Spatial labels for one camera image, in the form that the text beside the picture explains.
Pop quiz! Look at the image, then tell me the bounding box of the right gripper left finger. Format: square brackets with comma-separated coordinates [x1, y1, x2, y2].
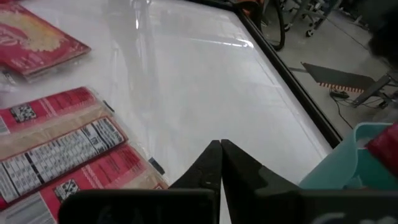
[58, 139, 223, 224]

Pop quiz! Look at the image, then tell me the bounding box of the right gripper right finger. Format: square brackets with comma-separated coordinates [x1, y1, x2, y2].
[221, 139, 398, 224]

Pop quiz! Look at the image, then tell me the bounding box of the red popcorn bag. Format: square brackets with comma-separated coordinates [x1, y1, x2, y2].
[365, 121, 398, 178]
[0, 0, 92, 82]
[0, 142, 170, 224]
[0, 86, 129, 208]

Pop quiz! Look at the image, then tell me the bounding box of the teal plastic basket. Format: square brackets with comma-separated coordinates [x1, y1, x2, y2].
[298, 121, 398, 191]

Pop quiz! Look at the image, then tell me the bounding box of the dark floor plate striped edge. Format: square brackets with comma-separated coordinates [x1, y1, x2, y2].
[301, 62, 377, 94]

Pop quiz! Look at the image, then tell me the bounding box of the black floor stand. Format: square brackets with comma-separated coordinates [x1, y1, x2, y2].
[351, 70, 398, 110]

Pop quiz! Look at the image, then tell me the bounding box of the grey wheeled chair base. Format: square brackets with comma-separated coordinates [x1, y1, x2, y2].
[281, 0, 343, 38]

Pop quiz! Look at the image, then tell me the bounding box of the thick black hose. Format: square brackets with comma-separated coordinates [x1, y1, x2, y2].
[260, 0, 286, 52]

